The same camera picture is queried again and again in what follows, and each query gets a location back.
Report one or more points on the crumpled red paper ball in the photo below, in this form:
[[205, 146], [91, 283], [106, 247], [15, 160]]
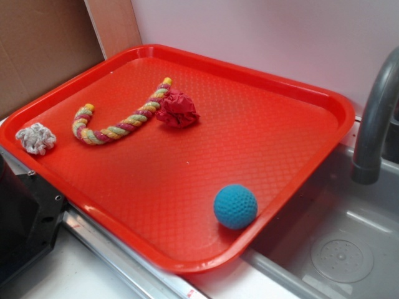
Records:
[[177, 110]]

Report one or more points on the multicolour twisted rope toy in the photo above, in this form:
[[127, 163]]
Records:
[[128, 125]]

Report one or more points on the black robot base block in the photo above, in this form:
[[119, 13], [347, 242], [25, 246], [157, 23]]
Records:
[[31, 212]]

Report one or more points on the crumpled white cloth ball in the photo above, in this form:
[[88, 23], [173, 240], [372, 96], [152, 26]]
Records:
[[36, 139]]

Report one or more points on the grey toy faucet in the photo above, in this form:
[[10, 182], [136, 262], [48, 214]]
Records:
[[378, 133]]

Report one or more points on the brown cardboard panel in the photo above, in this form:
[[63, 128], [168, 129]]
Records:
[[46, 43]]

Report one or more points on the grey plastic sink basin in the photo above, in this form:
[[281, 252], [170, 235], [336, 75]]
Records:
[[334, 238]]

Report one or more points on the blue dimpled rubber ball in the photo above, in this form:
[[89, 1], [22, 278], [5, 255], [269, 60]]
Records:
[[235, 207]]

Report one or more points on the red plastic tray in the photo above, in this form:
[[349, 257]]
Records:
[[155, 188]]

